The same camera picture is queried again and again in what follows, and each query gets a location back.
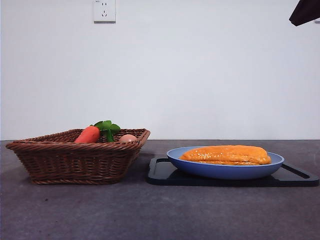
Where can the brown egg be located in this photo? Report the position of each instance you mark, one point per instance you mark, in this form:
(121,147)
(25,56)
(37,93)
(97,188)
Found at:
(128,138)

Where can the green leafy sprig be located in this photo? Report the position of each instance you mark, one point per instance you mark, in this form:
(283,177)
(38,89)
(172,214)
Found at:
(107,126)

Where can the black flat tray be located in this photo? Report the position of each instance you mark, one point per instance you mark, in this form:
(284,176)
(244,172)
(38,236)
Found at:
(162,178)

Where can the orange toy carrot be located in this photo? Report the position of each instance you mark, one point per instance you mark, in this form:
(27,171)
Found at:
(87,135)

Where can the blue round plate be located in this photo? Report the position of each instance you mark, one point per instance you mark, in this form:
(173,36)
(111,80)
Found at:
(225,171)

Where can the brown wicker basket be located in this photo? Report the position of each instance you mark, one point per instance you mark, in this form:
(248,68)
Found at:
(70,162)

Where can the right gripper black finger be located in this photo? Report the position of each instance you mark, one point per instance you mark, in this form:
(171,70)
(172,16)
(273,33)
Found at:
(306,12)

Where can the yellow corn cob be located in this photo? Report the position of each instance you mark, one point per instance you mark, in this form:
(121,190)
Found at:
(225,155)

